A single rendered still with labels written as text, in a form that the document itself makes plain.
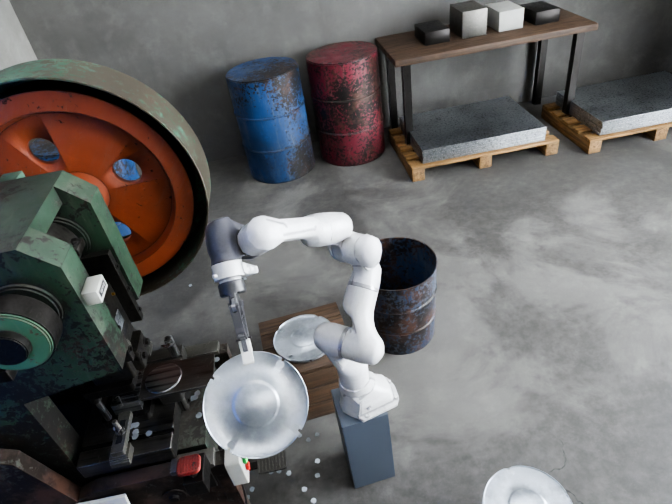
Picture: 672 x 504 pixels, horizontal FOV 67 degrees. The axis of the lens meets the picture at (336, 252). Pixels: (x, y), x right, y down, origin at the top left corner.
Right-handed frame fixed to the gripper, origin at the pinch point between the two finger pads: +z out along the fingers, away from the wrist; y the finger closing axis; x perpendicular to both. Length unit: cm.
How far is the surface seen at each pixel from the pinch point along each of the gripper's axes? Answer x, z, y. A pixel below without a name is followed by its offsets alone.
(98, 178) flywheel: -36, -66, -19
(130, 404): -45, 8, -31
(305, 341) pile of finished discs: 16, 5, -92
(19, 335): -44, -17, 28
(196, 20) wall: -9, -259, -239
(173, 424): -32.3, 17.7, -30.3
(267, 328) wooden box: -1, -5, -105
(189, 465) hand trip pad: -24.9, 27.9, -11.7
